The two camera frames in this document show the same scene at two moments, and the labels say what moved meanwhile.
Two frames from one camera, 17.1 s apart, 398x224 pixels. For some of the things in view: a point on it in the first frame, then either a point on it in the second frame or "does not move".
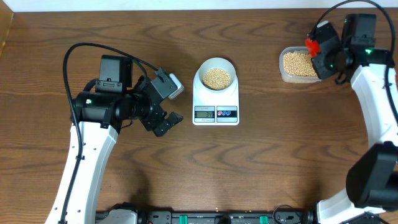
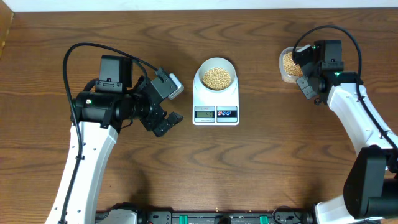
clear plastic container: (296, 67) does not move
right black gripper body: (326, 65) → (305, 84)
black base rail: (239, 217) does not move
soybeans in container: (299, 64) does not move
